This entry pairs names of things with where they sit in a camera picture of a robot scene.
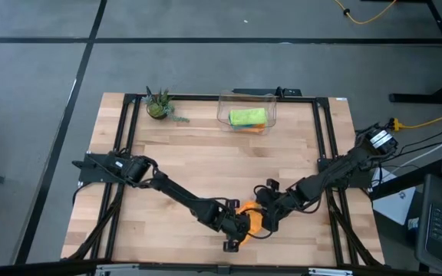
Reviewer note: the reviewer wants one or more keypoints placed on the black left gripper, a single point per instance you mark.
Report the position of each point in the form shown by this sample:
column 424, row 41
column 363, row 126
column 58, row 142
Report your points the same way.
column 236, row 224

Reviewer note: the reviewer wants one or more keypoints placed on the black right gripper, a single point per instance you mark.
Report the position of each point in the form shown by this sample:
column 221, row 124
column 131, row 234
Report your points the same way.
column 274, row 207

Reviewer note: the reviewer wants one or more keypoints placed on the orange microfiber towel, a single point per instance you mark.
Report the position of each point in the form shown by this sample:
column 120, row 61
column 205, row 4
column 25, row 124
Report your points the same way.
column 253, row 130
column 254, row 222

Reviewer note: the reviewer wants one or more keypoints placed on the green microfiber towel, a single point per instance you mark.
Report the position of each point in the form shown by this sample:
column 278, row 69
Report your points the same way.
column 248, row 116

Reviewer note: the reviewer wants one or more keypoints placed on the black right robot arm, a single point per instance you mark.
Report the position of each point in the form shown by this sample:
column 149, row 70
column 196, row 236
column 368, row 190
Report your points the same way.
column 340, row 168

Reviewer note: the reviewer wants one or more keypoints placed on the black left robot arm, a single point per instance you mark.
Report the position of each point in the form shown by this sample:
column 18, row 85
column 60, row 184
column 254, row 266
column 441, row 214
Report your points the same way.
column 175, row 191

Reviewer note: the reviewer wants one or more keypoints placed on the black gantry crossbar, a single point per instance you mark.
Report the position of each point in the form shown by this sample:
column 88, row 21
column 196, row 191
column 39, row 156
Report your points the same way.
column 186, row 270

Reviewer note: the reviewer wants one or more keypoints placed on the clear plastic bin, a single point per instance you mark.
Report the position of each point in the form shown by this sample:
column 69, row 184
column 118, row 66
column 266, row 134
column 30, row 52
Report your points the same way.
column 223, row 103

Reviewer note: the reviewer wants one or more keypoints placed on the white cardboard box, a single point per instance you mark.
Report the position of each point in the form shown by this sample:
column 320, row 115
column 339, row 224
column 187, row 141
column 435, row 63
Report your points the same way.
column 395, row 207

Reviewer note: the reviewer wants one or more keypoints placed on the white sticker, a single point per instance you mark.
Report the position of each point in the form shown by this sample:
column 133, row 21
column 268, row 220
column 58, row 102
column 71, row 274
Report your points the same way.
column 342, row 99

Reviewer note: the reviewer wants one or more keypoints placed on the potted succulent plant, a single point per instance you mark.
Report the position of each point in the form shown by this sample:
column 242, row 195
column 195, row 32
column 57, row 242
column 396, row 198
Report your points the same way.
column 159, row 107

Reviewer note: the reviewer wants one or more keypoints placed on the silver metal bracket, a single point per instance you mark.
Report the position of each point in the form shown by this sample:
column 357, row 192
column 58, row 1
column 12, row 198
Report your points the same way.
column 117, row 270
column 330, row 272

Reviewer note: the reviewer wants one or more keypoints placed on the black aluminium table frame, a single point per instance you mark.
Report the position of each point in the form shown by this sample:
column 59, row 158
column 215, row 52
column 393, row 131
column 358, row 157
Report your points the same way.
column 198, row 97

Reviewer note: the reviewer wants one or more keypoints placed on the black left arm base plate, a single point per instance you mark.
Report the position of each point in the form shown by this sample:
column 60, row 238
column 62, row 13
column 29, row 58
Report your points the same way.
column 90, row 170

